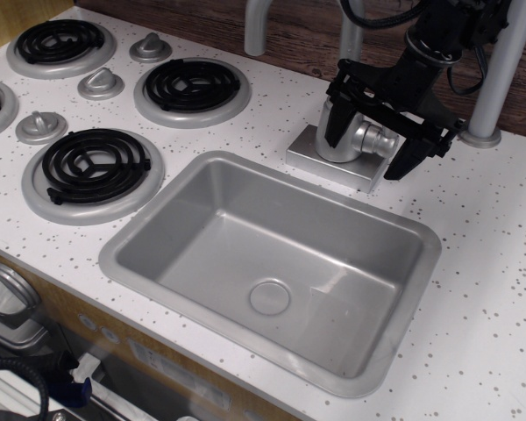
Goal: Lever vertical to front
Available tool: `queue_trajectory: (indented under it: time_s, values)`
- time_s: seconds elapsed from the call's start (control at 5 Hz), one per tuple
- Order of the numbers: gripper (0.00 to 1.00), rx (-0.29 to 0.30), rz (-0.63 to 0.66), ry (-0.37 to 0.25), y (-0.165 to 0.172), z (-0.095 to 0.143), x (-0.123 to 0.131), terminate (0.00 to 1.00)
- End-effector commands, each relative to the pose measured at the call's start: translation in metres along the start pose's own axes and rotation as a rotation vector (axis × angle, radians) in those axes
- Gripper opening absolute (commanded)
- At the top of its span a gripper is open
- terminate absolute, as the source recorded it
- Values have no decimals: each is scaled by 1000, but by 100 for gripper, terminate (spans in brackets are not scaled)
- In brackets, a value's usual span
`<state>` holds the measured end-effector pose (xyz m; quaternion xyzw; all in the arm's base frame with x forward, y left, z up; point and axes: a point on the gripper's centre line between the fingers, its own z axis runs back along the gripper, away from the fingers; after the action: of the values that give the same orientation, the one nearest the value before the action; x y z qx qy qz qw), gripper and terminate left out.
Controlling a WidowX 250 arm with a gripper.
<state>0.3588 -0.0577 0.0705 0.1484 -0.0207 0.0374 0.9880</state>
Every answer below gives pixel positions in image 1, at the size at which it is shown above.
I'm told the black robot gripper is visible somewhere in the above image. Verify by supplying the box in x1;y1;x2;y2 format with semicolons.
324;27;462;181

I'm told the silver faucet lever handle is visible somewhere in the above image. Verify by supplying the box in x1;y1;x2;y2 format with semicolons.
357;121;399;159

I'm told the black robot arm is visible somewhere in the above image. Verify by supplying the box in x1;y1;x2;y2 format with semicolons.
316;1;511;180

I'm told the silver faucet with base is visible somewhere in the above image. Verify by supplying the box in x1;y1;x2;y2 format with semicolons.
245;0;399;193

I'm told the grey support pole with flange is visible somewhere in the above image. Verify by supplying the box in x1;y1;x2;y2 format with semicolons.
458;0;526;149

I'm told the grey toy sink basin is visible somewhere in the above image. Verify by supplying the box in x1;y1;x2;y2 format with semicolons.
99;151;442;398

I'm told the black coil burner centre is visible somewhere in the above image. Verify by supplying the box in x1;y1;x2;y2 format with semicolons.
133;58;251;129

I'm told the black coil burner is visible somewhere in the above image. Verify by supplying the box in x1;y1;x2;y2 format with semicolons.
133;58;251;129
6;19;117;80
22;129;165;225

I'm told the grey stove knob top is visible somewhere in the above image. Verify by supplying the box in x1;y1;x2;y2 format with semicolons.
129;32;172;63

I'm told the grey stove knob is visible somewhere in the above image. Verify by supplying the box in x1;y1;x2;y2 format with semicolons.
15;111;68;146
129;32;172;63
77;68;124;101

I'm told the grey stove knob middle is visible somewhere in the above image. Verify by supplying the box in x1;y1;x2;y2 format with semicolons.
77;68;124;101

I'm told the black coil burner front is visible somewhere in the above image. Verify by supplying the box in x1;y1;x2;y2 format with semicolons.
22;129;165;225

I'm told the black coil burner top left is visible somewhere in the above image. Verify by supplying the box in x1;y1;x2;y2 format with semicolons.
6;19;117;80

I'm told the grey stove knob lower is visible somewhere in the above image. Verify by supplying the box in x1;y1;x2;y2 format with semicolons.
15;111;68;146

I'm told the silver oven dial front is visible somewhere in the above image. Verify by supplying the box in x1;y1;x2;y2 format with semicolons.
0;263;40;328

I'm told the black braided cable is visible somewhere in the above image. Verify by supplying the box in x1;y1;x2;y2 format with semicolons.
339;0;436;31

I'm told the silver oven door handle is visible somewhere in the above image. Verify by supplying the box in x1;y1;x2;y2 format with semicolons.
0;319;49;354

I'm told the black cable lower left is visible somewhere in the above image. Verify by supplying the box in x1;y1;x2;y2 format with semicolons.
0;355;80;421

